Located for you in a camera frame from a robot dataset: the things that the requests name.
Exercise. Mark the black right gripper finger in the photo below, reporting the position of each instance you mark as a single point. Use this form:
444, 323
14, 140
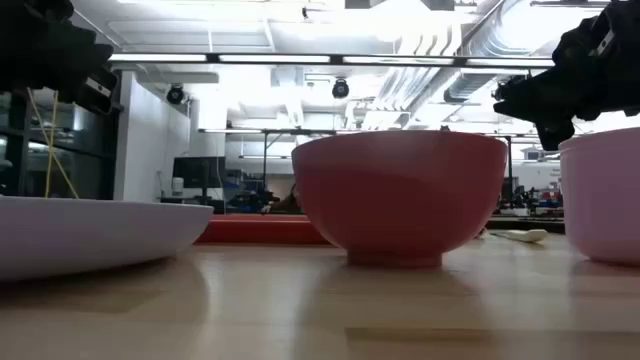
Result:
525, 110

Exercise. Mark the red plastic bowl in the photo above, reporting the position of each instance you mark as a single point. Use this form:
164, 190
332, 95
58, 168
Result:
400, 200

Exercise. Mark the lavender plate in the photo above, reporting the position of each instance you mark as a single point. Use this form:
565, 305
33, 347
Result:
100, 235

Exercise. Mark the red plastic tray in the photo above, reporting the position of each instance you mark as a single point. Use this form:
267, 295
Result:
260, 231

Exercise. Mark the black ceiling spotlight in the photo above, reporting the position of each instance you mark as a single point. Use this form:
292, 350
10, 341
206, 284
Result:
340, 88
507, 85
175, 94

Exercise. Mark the cluttered background workbench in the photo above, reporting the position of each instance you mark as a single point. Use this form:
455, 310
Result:
530, 205

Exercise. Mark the long ceiling light strip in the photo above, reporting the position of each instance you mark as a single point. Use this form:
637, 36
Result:
160, 58

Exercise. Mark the white container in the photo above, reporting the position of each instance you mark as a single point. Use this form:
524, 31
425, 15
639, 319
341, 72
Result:
177, 186

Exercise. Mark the black computer monitor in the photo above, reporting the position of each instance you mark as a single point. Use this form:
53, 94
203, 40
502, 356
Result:
200, 172

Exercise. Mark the person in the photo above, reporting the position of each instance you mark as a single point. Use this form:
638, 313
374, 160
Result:
287, 204

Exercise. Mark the silver ventilation duct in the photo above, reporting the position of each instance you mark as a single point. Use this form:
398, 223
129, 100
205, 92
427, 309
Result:
470, 85

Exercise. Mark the black aluminium table frame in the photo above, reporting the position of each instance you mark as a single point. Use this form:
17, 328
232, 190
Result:
525, 225

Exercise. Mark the black background rig frame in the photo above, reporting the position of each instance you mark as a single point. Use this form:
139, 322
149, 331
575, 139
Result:
265, 160

